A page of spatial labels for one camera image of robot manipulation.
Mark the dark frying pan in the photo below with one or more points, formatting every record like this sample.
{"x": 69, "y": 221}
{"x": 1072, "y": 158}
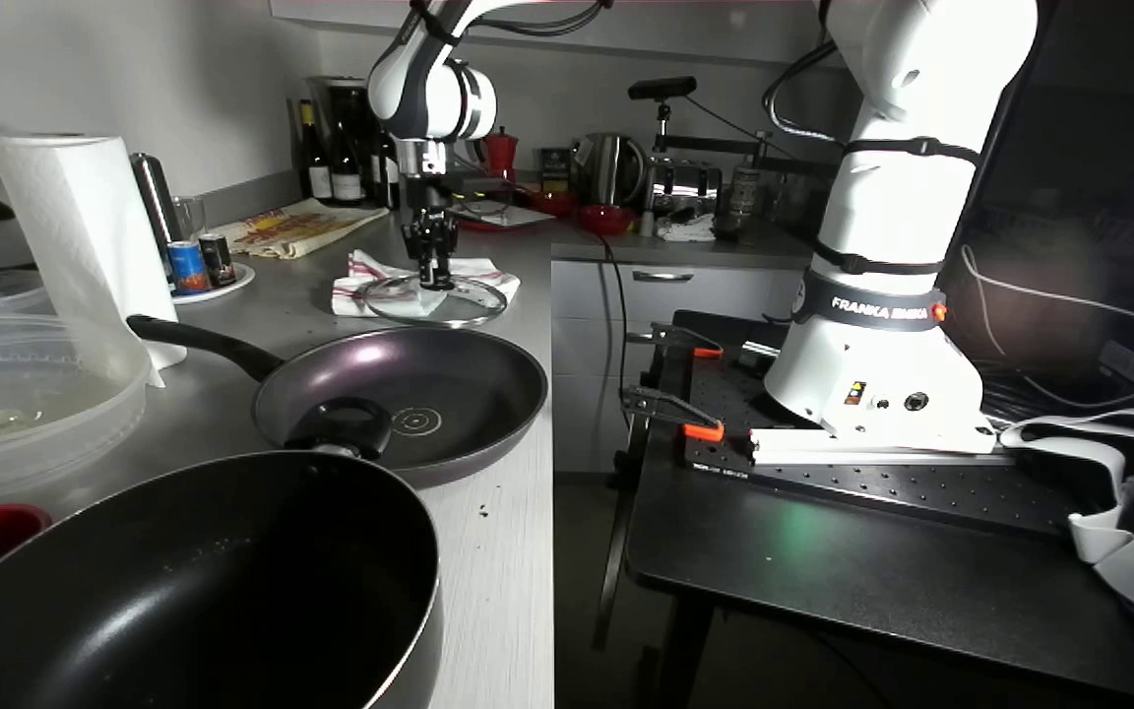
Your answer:
{"x": 451, "y": 394}

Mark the white plate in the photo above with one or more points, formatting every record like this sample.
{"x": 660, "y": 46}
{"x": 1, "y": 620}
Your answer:
{"x": 232, "y": 283}

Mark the black perforated robot table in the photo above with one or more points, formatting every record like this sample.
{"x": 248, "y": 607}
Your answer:
{"x": 856, "y": 553}

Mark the black cooking pot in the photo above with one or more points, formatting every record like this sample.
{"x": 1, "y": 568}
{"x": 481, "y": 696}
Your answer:
{"x": 198, "y": 604}

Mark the brown can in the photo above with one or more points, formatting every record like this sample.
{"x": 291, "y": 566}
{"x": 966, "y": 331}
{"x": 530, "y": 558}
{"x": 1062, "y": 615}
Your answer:
{"x": 219, "y": 263}

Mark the white drawer cabinet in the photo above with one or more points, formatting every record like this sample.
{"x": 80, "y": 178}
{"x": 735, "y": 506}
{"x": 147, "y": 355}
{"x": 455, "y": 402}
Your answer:
{"x": 669, "y": 355}

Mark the crumpled white red-striped towel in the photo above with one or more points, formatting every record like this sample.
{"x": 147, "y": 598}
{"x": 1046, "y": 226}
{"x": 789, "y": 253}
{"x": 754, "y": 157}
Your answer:
{"x": 362, "y": 276}

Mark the white paper towel roll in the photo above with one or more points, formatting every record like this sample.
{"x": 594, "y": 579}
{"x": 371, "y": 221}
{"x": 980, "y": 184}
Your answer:
{"x": 88, "y": 238}

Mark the steel kettle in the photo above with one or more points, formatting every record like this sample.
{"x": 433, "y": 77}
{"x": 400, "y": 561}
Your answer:
{"x": 610, "y": 171}

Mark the folded white red-striped towel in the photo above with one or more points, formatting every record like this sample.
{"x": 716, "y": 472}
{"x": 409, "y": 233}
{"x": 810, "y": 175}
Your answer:
{"x": 491, "y": 276}

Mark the glass pot lid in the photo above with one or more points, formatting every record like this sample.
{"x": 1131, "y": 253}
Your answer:
{"x": 442, "y": 306}

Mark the red moka pot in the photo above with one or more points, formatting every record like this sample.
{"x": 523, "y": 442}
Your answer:
{"x": 496, "y": 157}

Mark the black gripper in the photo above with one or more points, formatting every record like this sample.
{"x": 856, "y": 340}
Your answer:
{"x": 425, "y": 192}

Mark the clear plastic container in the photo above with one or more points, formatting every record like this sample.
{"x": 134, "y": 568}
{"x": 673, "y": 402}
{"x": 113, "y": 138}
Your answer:
{"x": 17, "y": 394}

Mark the red bowl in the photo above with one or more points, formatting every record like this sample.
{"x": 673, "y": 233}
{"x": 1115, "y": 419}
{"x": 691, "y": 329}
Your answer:
{"x": 605, "y": 220}

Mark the dark wine bottle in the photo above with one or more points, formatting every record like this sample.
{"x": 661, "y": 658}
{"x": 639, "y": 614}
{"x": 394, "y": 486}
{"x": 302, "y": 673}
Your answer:
{"x": 353, "y": 150}
{"x": 316, "y": 158}

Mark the blue can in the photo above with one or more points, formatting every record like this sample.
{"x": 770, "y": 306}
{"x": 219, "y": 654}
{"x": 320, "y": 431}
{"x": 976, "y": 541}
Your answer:
{"x": 187, "y": 264}

